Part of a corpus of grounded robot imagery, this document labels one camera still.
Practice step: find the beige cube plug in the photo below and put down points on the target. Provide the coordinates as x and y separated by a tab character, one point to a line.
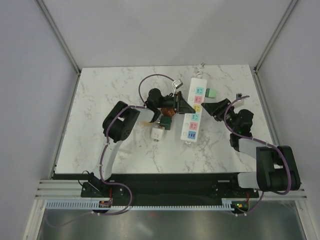
147	123

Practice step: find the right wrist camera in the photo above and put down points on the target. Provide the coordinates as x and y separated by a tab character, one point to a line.
238	95

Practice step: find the white cable duct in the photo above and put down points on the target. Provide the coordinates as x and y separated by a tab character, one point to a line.
69	204

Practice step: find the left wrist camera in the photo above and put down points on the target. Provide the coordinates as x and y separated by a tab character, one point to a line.
177	84

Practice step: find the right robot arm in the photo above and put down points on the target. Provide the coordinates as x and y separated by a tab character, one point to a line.
276	169

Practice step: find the white cube plug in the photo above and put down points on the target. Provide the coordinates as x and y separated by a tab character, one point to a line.
157	133

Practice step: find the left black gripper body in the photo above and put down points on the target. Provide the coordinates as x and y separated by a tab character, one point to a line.
167	102

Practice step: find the green cube plug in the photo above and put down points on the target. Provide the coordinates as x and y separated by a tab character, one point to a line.
166	122

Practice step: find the light green plug adapter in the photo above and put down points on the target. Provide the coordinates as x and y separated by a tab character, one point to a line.
211	93

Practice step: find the red cube plug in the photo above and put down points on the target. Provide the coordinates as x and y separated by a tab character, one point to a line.
169	112

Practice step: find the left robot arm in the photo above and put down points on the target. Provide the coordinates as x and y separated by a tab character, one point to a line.
119	123

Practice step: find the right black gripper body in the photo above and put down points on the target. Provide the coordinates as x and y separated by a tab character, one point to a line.
230	117

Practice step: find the aluminium frame rail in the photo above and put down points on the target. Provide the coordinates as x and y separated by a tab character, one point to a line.
71	190

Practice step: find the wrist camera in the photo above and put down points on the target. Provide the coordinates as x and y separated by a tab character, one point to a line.
238	95
177	84

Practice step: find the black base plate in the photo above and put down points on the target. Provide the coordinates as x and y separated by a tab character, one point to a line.
167	188

